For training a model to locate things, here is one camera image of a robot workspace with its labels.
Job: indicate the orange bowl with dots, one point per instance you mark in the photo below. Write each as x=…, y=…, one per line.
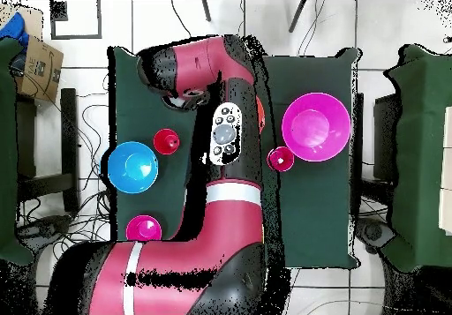
x=260, y=115

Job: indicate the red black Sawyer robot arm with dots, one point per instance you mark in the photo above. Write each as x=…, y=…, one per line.
x=212, y=223

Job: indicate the red cup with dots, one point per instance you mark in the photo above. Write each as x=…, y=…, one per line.
x=164, y=142
x=282, y=159

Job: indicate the large blue bowl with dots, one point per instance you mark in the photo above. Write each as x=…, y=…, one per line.
x=132, y=167

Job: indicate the grey chair leg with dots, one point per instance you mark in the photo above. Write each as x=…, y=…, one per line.
x=297, y=15
x=206, y=9

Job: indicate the black metal stand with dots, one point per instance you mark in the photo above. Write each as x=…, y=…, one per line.
x=385, y=135
x=69, y=135

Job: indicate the large pink bowl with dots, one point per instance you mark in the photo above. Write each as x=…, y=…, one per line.
x=316, y=127

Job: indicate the small red bowl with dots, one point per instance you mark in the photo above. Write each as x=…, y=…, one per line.
x=143, y=228

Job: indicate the printed cardboard box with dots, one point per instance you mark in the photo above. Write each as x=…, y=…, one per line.
x=39, y=68

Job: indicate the dark green tablecloth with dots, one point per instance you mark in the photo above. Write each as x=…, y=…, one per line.
x=310, y=205

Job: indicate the plain cardboard box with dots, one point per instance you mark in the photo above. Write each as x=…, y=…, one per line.
x=33, y=20

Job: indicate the blue bag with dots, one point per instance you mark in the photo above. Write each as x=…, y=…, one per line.
x=14, y=29

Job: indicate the green cloth covered table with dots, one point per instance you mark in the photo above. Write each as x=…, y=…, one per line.
x=7, y=152
x=420, y=152

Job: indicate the white box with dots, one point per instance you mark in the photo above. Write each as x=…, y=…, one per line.
x=446, y=152

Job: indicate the black pedestal foot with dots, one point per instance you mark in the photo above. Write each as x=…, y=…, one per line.
x=374, y=232
x=42, y=228

